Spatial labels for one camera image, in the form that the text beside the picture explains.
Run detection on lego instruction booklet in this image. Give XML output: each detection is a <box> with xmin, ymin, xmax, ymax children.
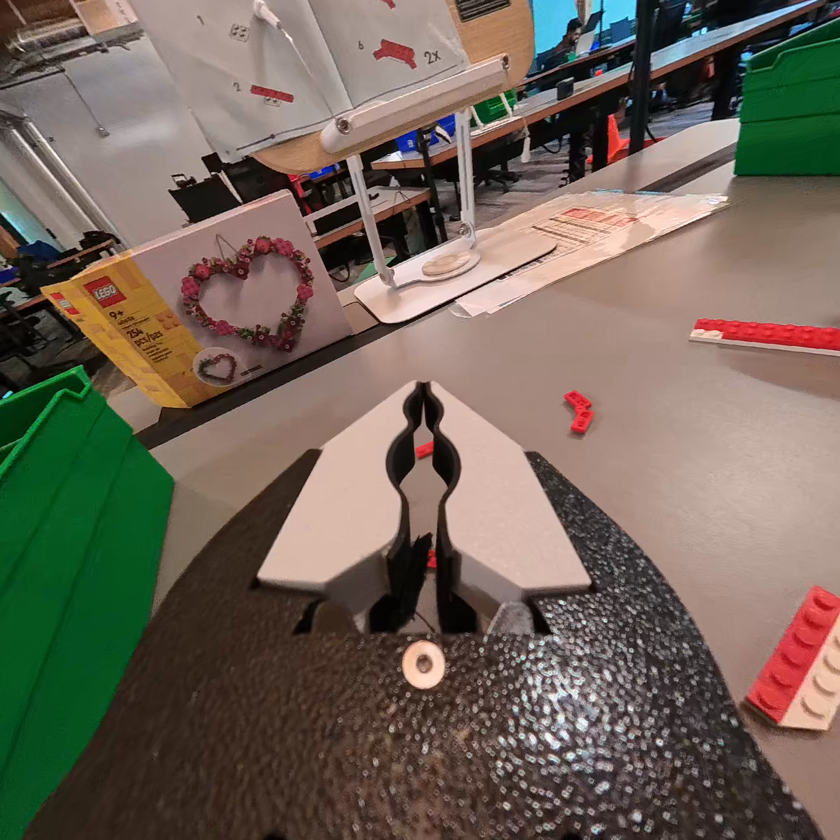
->
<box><xmin>130</xmin><ymin>0</ymin><xmax>475</xmax><ymax>160</ymax></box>

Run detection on lego set box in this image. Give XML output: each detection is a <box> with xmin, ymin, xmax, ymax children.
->
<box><xmin>41</xmin><ymin>189</ymin><xmax>356</xmax><ymax>410</ymax></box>

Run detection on long grey table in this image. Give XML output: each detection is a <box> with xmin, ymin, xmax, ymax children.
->
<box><xmin>521</xmin><ymin>0</ymin><xmax>840</xmax><ymax>135</ymax></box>

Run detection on stacked green plastic bins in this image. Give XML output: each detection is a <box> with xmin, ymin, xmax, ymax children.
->
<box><xmin>733</xmin><ymin>16</ymin><xmax>840</xmax><ymax>177</ymax></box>
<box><xmin>0</xmin><ymin>364</ymin><xmax>175</xmax><ymax>840</ymax></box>

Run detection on black office chair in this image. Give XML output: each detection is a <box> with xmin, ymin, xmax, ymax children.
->
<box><xmin>167</xmin><ymin>151</ymin><xmax>299</xmax><ymax>225</ymax></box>

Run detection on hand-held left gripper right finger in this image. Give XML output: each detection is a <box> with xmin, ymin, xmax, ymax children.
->
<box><xmin>425</xmin><ymin>381</ymin><xmax>593</xmax><ymax>635</ymax></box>

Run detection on blue storage bin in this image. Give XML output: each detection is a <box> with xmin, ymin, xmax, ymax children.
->
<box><xmin>392</xmin><ymin>114</ymin><xmax>458</xmax><ymax>153</ymax></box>

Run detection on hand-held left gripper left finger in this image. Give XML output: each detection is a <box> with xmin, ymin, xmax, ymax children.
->
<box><xmin>256</xmin><ymin>381</ymin><xmax>434</xmax><ymax>635</ymax></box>

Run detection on black post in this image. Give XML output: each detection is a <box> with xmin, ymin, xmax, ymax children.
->
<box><xmin>629</xmin><ymin>0</ymin><xmax>659</xmax><ymax>156</ymax></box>

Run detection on wide red white lego assembly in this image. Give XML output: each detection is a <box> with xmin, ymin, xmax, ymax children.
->
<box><xmin>688</xmin><ymin>318</ymin><xmax>840</xmax><ymax>358</ymax></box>

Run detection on small green storage bin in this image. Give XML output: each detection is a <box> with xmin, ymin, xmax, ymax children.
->
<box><xmin>471</xmin><ymin>91</ymin><xmax>521</xmax><ymax>127</ymax></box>

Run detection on laminated paper sheet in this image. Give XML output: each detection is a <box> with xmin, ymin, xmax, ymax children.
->
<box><xmin>451</xmin><ymin>189</ymin><xmax>733</xmax><ymax>319</ymax></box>

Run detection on narrow red white lego assembly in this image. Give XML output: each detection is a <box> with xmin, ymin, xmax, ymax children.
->
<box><xmin>745</xmin><ymin>585</ymin><xmax>840</xmax><ymax>731</ymax></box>

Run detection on white and wooden book stand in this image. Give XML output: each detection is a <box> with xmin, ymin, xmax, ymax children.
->
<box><xmin>252</xmin><ymin>0</ymin><xmax>559</xmax><ymax>326</ymax></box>

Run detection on orange cone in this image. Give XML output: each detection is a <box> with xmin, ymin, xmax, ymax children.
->
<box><xmin>586</xmin><ymin>114</ymin><xmax>659</xmax><ymax>165</ymax></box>

